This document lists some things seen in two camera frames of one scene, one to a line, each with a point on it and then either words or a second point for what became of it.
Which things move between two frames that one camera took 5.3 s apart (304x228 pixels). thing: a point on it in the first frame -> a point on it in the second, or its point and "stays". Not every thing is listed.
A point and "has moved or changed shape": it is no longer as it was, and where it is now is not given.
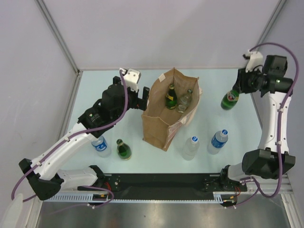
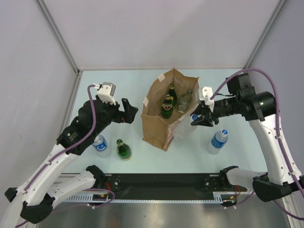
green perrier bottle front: x=123 y=150 stays
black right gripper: x=240 y=85 -> x=204 y=120
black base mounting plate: x=139 y=185 stays
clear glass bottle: x=185 y=101 stays
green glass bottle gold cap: x=171 y=99 stays
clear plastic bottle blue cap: x=192 y=146 -> x=184 y=128
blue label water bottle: x=101 y=147 stays
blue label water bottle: x=218 y=140 stays
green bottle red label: x=229 y=99 has moved or changed shape
